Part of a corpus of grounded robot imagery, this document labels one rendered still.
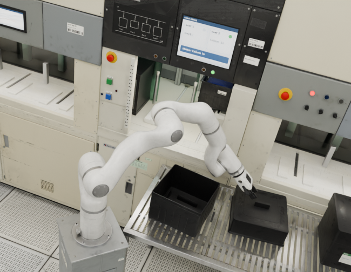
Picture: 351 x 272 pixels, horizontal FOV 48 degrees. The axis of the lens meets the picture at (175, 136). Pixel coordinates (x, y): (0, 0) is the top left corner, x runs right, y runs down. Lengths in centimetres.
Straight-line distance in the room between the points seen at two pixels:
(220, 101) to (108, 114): 78
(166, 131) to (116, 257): 72
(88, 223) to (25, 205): 141
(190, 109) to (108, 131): 93
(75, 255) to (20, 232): 118
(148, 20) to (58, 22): 53
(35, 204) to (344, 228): 220
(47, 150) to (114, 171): 124
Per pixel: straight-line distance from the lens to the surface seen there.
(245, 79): 208
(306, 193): 241
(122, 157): 168
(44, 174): 302
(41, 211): 319
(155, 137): 163
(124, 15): 216
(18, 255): 294
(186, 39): 207
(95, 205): 181
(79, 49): 235
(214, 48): 205
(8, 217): 318
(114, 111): 242
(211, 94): 273
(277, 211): 221
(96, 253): 194
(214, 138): 182
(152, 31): 212
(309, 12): 196
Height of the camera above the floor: 228
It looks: 34 degrees down
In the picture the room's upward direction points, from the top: 11 degrees clockwise
